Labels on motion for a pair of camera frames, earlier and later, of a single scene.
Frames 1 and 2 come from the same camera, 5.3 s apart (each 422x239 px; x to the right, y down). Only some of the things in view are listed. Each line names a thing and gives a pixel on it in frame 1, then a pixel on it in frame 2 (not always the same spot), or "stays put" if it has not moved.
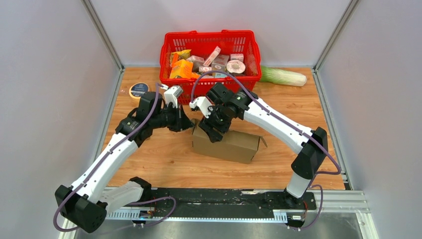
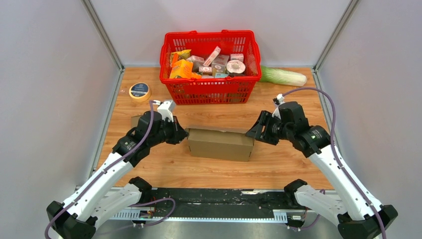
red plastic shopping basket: x=230 y=43 stays put
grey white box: x=197 y=61 stays put
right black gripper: x=209 y=122 -> x=265 y=119
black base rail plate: x=292 y=202 stays put
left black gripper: x=182 y=122 -> x=179 y=134
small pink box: x=237 y=57 stays put
